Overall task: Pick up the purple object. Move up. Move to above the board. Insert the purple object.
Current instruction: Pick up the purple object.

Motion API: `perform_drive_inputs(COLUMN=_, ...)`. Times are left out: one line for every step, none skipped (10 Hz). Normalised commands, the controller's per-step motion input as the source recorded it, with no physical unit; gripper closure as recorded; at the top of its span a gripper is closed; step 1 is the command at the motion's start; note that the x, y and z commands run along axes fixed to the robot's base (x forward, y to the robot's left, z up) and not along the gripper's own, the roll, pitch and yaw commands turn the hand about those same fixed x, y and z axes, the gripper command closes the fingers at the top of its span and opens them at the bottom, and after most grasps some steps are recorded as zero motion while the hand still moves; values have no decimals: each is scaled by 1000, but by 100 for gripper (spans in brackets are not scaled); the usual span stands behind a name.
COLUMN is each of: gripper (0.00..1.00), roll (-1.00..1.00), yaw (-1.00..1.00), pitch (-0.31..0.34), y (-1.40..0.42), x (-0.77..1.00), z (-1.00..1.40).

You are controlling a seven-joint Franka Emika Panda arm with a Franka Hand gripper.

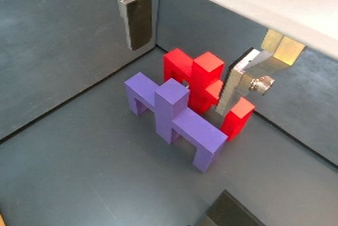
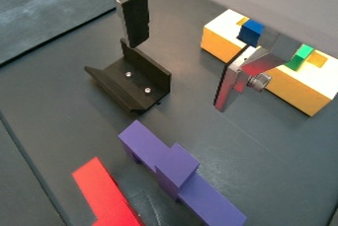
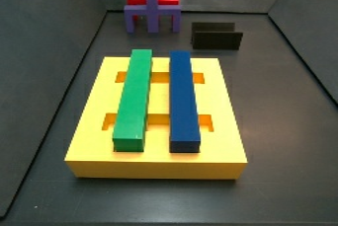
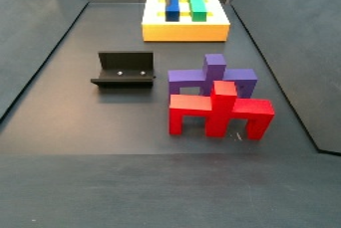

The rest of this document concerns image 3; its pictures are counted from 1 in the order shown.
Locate blue long block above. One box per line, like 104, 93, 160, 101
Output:
168, 50, 200, 153

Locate purple three-legged block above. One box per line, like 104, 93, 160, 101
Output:
122, 0, 182, 35

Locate yellow slotted board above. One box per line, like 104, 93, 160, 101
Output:
63, 57, 246, 180

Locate black bracket holder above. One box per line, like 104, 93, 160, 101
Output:
190, 22, 242, 50

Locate green long block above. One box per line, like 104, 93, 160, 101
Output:
112, 49, 152, 152

